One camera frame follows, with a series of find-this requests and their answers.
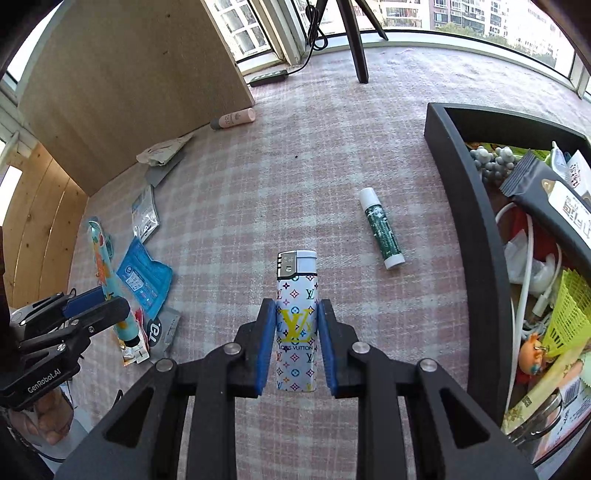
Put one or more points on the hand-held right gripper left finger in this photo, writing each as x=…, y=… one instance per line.
x=265, y=346

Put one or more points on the light wooden board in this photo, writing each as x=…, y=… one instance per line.
x=129, y=83

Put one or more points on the crumpled grey paper packet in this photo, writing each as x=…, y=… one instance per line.
x=164, y=150

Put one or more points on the small red white sachet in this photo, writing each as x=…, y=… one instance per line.
x=136, y=354

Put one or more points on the green lip balm stick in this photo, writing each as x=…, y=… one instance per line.
x=381, y=226

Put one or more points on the silver roller massager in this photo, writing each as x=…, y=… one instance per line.
x=489, y=164

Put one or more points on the black storage tray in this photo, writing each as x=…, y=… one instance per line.
x=475, y=258

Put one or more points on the pine wood panel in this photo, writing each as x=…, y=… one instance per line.
x=41, y=221

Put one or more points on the white earphones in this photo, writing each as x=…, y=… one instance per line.
x=531, y=267

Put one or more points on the small pink bottle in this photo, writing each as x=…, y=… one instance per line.
x=235, y=119

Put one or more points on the silver sachet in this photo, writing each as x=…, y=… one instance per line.
x=145, y=212

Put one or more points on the teal patterned tube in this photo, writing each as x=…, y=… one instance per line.
x=108, y=272

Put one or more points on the white patterned lighter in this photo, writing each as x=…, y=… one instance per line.
x=296, y=295

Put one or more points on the person's left hand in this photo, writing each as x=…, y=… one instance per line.
x=46, y=420

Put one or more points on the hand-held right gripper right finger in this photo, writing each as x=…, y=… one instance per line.
x=328, y=348

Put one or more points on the pink plaid desktop cloth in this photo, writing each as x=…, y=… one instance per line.
x=277, y=184

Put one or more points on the metal scissors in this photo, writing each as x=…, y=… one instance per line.
x=540, y=417

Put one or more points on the black wet wipes packet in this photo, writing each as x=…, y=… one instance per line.
x=549, y=203

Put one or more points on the grey black sachet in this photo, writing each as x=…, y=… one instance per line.
x=164, y=332

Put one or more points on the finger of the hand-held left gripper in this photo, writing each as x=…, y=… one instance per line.
x=83, y=297
x=106, y=311

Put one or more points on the yellow flat packet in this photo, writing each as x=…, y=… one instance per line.
x=545, y=392

